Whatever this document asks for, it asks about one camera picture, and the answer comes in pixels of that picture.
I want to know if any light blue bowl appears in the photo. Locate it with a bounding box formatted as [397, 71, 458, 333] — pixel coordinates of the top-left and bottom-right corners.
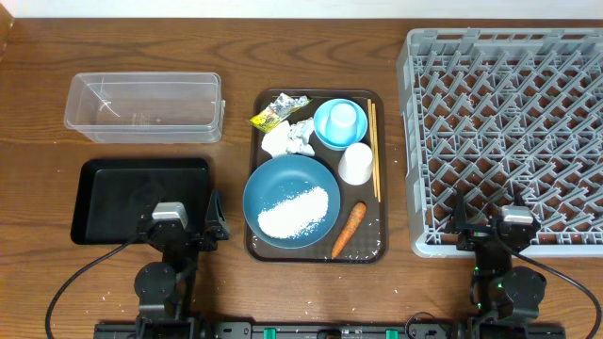
[314, 99, 368, 151]

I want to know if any black plastic tray bin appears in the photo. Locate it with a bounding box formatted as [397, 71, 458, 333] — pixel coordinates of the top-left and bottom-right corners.
[71, 158, 211, 245]

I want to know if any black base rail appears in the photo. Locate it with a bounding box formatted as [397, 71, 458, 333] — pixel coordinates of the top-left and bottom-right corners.
[92, 320, 566, 339]

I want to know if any dark blue plate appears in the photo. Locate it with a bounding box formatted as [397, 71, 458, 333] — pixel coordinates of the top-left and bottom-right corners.
[243, 154, 341, 250]

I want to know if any orange carrot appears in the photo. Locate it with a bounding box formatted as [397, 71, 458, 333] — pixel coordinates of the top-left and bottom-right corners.
[331, 202, 367, 259]

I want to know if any white rice pile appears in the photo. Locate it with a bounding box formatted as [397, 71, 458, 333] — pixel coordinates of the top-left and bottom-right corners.
[257, 186, 329, 239]

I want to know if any wooden chopstick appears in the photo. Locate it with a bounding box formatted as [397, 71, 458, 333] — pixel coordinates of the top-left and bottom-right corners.
[372, 102, 381, 202]
[367, 99, 378, 198]

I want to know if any light blue cup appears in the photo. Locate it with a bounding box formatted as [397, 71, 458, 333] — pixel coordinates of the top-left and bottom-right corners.
[325, 103, 357, 146]

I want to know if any white pink cup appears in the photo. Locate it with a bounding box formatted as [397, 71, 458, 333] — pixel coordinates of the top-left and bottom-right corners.
[338, 142, 373, 186]

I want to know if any crumpled white paper napkin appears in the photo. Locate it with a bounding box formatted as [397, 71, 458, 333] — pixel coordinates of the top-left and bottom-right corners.
[261, 118, 315, 157]

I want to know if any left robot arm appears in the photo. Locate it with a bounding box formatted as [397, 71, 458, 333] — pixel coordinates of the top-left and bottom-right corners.
[134, 191, 230, 338]

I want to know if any grey dishwasher rack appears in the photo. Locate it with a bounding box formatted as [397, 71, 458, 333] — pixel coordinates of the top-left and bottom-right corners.
[397, 28, 602, 258]

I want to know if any yellow silver snack wrapper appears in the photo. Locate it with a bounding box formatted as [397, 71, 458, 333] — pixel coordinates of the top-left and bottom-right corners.
[249, 93, 312, 133]

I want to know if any clear plastic bin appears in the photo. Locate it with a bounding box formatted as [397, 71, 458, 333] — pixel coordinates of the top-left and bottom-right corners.
[64, 72, 225, 144]

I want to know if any dark brown serving tray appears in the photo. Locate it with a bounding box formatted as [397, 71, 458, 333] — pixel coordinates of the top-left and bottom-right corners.
[243, 89, 388, 265]

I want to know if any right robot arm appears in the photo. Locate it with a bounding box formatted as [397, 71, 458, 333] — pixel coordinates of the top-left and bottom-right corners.
[445, 191, 546, 338]

